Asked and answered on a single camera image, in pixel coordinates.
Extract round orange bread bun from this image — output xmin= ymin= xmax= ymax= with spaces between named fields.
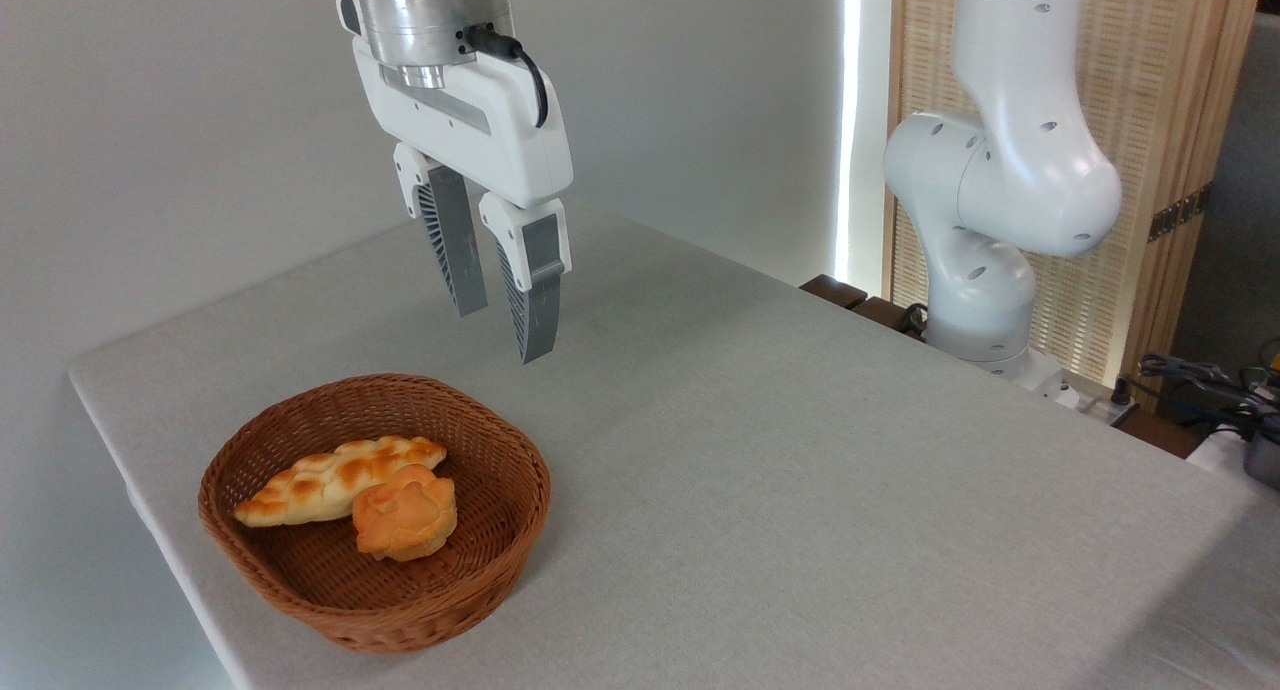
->
xmin=352 ymin=464 xmax=459 ymax=563

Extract grey tablecloth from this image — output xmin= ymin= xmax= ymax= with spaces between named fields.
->
xmin=67 ymin=195 xmax=1280 ymax=690

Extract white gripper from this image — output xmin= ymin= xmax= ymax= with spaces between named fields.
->
xmin=351 ymin=36 xmax=575 ymax=365

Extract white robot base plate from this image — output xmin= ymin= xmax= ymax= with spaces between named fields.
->
xmin=985 ymin=346 xmax=1083 ymax=409

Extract long braided bread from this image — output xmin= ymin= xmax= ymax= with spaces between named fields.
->
xmin=233 ymin=435 xmax=448 ymax=529

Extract brown wicker basket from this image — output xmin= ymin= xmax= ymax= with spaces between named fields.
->
xmin=197 ymin=373 xmax=553 ymax=655

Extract wooden slatted screen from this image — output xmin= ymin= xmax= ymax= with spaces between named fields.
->
xmin=884 ymin=0 xmax=1267 ymax=387

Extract black metal screen hinge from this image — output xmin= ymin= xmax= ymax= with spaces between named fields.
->
xmin=1147 ymin=182 xmax=1214 ymax=244

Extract white power strip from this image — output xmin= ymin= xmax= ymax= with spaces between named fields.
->
xmin=1062 ymin=370 xmax=1141 ymax=427

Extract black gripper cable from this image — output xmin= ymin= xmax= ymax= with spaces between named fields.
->
xmin=464 ymin=25 xmax=551 ymax=130

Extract black cable bundle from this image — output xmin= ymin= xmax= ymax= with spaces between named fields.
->
xmin=1136 ymin=351 xmax=1280 ymax=443

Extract dark brown wooden block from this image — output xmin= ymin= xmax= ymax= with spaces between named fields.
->
xmin=799 ymin=274 xmax=869 ymax=311
xmin=850 ymin=295 xmax=929 ymax=343

